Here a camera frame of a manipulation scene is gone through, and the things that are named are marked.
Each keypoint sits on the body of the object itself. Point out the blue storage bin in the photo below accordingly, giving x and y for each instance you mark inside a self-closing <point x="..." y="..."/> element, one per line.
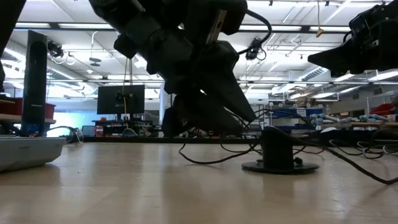
<point x="286" y="112"/>

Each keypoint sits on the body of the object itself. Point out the wooden shelf board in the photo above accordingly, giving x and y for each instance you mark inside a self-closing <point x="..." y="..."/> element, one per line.
<point x="9" y="117"/>

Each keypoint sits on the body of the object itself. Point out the grey tool kit case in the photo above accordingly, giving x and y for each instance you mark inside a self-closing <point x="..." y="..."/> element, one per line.
<point x="28" y="152"/>

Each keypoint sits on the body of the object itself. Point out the black computer monitor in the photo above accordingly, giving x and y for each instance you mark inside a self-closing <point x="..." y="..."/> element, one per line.
<point x="109" y="99"/>

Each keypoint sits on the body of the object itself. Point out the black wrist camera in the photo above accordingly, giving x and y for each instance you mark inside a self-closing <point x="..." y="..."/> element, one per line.
<point x="359" y="25"/>
<point x="233" y="15"/>

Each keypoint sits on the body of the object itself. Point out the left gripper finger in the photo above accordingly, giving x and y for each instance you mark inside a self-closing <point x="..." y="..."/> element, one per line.
<point x="224" y="81"/>
<point x="199" y="118"/>

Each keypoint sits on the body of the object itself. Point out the red plastic storage bin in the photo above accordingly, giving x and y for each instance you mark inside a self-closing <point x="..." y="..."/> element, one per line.
<point x="382" y="109"/>
<point x="12" y="107"/>

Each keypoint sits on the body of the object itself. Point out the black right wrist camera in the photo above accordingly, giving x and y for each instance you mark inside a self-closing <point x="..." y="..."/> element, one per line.
<point x="359" y="25"/>

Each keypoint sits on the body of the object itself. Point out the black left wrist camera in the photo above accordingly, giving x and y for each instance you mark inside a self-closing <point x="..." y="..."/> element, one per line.
<point x="233" y="15"/>

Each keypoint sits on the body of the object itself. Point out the black upright post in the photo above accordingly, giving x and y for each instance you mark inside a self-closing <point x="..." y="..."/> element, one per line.
<point x="34" y="93"/>

